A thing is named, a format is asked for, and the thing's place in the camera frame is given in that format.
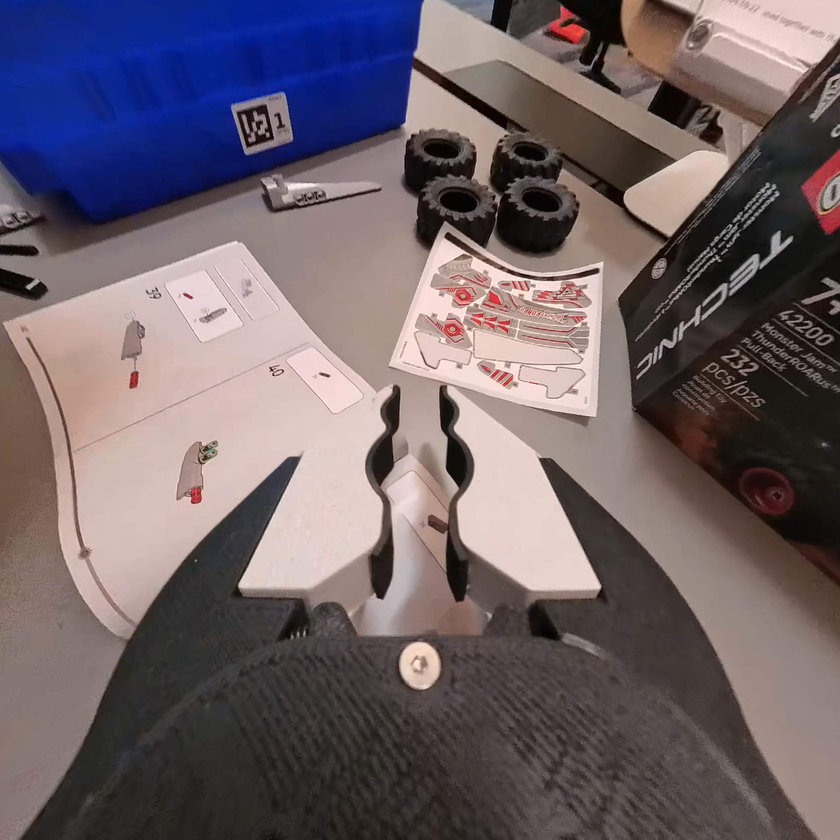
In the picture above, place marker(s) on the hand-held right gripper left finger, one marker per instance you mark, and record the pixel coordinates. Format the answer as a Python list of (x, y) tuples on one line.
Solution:
[(315, 525)]

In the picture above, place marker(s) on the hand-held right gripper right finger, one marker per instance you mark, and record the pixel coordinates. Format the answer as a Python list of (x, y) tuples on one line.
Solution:
[(525, 525)]

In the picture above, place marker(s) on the white instruction booklet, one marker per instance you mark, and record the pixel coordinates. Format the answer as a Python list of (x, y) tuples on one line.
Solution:
[(144, 407)]

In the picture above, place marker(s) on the long black toy axle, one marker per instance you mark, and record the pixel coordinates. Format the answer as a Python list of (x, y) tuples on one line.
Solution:
[(16, 250)]

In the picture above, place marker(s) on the grey toy connector piece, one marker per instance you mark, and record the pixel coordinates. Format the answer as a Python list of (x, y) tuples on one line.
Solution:
[(16, 220)]

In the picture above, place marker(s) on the blue plastic bin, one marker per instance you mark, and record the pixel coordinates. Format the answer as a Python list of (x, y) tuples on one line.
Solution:
[(131, 65)]

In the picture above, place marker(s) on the toy sticker sheet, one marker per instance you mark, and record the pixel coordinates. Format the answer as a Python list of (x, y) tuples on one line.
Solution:
[(525, 367)]

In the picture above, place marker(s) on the black toy set box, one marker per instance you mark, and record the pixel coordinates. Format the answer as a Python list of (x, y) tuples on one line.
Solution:
[(709, 341)]

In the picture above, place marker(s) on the black toy tyre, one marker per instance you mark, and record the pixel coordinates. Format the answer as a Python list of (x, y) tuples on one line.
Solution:
[(420, 167), (508, 170), (433, 220), (518, 226)]

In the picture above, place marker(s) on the grey wedge toy panel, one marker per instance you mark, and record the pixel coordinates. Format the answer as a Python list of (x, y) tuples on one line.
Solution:
[(308, 193)]

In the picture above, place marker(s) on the white chair seat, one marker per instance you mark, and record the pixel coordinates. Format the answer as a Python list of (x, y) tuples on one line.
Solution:
[(676, 197)]

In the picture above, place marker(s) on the dark flat toy bar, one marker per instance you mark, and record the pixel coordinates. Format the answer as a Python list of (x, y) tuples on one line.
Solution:
[(19, 281)]

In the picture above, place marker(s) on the printed marker tag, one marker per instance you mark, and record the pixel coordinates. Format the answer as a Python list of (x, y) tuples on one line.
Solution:
[(262, 123)]

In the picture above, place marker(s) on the adjacent white table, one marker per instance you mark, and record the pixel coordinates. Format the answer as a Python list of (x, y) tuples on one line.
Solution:
[(564, 111)]

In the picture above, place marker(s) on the black stand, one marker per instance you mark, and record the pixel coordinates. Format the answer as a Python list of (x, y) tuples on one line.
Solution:
[(597, 39)]

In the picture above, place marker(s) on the white device box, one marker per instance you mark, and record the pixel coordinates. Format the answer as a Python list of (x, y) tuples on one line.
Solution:
[(741, 59)]

